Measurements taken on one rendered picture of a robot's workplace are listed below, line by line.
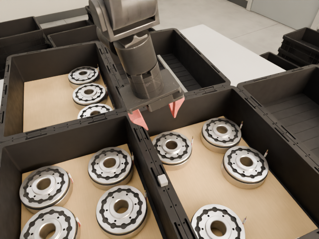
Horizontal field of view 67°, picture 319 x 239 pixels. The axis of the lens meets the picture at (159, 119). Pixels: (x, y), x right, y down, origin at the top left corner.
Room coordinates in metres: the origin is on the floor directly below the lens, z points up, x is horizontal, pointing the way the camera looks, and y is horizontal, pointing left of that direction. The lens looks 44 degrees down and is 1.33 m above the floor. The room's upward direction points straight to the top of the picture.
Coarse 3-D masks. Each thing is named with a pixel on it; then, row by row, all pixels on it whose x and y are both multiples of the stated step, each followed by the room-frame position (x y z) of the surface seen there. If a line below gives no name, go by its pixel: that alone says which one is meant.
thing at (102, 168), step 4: (104, 156) 0.35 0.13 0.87; (108, 156) 0.35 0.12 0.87; (112, 156) 0.35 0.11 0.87; (116, 156) 0.35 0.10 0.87; (100, 160) 0.33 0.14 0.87; (104, 160) 0.34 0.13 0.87; (116, 160) 0.33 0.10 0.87; (100, 164) 0.32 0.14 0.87; (116, 164) 0.32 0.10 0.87; (120, 164) 0.33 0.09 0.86; (100, 168) 0.32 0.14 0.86; (104, 168) 0.31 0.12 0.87; (108, 168) 0.31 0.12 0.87; (112, 168) 0.31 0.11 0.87; (116, 168) 0.31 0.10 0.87; (108, 172) 0.31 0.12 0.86
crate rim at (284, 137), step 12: (192, 96) 0.49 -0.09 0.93; (204, 96) 0.50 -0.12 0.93; (240, 96) 0.49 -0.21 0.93; (144, 108) 0.45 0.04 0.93; (252, 108) 0.45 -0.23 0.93; (264, 120) 0.40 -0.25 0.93; (276, 132) 0.37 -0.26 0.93; (288, 144) 0.33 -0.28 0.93; (156, 156) 0.30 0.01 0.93; (300, 156) 0.30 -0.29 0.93; (156, 168) 0.27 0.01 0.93; (312, 168) 0.27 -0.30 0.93; (168, 180) 0.24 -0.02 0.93; (168, 192) 0.22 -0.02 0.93; (180, 204) 0.20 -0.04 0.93; (180, 216) 0.17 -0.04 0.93; (192, 228) 0.16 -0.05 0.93
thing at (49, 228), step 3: (48, 225) 0.19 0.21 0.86; (51, 225) 0.19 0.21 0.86; (54, 225) 0.19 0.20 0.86; (45, 228) 0.18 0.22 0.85; (48, 228) 0.19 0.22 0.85; (51, 228) 0.19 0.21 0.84; (54, 228) 0.19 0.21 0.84; (42, 231) 0.18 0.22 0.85; (45, 231) 0.18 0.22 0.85; (48, 231) 0.19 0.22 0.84; (42, 234) 0.17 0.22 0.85; (45, 234) 0.18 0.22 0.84; (42, 237) 0.17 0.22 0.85; (45, 237) 0.18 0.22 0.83
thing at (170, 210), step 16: (64, 128) 0.38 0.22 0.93; (80, 128) 0.38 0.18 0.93; (0, 144) 0.33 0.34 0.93; (16, 144) 0.33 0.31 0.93; (144, 144) 0.33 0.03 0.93; (0, 160) 0.29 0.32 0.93; (144, 160) 0.29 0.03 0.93; (0, 176) 0.25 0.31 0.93; (160, 192) 0.22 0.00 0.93; (176, 224) 0.17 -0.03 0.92
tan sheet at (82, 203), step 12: (84, 156) 0.37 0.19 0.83; (72, 168) 0.34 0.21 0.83; (84, 168) 0.34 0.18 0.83; (84, 180) 0.30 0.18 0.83; (132, 180) 0.30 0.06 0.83; (72, 192) 0.27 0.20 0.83; (84, 192) 0.27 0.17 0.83; (96, 192) 0.27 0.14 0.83; (144, 192) 0.27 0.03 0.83; (72, 204) 0.24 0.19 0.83; (84, 204) 0.24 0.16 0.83; (96, 204) 0.24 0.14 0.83; (24, 216) 0.22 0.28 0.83; (84, 216) 0.22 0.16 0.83; (84, 228) 0.19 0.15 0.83; (96, 228) 0.19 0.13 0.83; (144, 228) 0.19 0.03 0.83; (156, 228) 0.19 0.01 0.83
